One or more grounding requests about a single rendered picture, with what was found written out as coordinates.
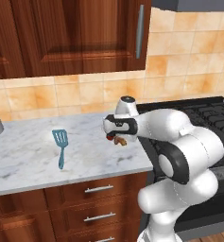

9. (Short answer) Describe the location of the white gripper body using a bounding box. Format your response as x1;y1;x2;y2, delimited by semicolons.
102;114;118;137

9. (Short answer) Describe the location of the brown mushroom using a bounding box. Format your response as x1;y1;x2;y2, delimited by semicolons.
113;135;129;147

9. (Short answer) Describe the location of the teal slotted spatula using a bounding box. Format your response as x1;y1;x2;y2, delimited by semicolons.
51;129;69;170

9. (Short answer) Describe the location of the wooden drawer front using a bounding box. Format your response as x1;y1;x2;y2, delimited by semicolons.
56;225;142;242
48;197;144;238
43;171;149;210

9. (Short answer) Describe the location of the black stove with oven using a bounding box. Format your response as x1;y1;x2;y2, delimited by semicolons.
135;95;224;242

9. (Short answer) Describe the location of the wooden base cupboard door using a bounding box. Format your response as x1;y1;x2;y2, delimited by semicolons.
0;188;57;242

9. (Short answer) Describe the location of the grey range hood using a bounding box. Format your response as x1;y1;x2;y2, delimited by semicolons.
150;0;224;13

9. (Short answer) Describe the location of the silver drawer handle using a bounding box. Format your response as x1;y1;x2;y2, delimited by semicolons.
83;212;117;223
94;236;116;242
83;184;114;194

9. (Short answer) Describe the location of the wide wooden wall cupboard door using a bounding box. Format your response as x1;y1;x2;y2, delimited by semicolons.
9;0;152;78

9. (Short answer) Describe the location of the silver wall cupboard handle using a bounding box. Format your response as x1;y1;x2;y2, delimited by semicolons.
135;4;146;61

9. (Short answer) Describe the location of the narrow wooden wall cupboard door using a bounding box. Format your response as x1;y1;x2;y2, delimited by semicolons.
0;0;26;81

